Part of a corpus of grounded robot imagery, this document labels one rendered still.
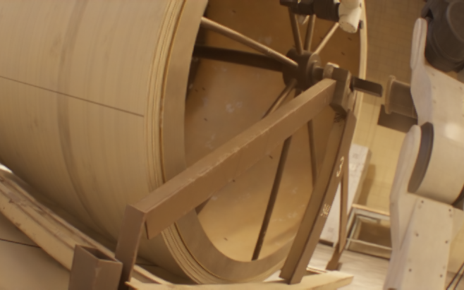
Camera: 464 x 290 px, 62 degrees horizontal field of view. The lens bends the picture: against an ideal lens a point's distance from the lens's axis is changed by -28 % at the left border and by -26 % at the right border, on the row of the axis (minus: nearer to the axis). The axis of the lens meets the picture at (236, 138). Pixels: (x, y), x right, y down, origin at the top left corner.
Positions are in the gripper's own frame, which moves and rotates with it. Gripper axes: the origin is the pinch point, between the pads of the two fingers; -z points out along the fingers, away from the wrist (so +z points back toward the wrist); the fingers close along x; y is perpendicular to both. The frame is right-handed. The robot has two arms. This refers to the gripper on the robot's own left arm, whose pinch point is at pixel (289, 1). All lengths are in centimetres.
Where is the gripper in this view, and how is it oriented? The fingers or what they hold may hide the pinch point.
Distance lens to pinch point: 165.3
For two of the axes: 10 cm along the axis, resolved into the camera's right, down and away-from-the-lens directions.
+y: 1.7, 7.4, 6.5
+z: 8.5, 2.3, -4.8
